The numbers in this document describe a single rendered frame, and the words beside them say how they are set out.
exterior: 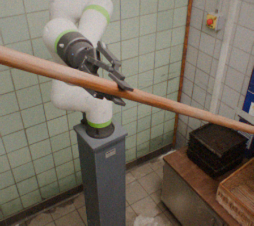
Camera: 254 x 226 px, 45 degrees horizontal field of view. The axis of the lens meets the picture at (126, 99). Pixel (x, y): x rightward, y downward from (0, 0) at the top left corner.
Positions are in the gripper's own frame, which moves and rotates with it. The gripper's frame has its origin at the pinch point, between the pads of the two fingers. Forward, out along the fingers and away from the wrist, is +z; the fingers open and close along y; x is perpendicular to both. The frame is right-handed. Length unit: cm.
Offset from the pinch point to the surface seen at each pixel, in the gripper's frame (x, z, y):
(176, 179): -139, -56, 69
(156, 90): -144, -121, 29
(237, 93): -156, -62, -3
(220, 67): -148, -80, -13
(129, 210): -146, -81, 124
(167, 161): -134, -67, 63
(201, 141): -134, -53, 35
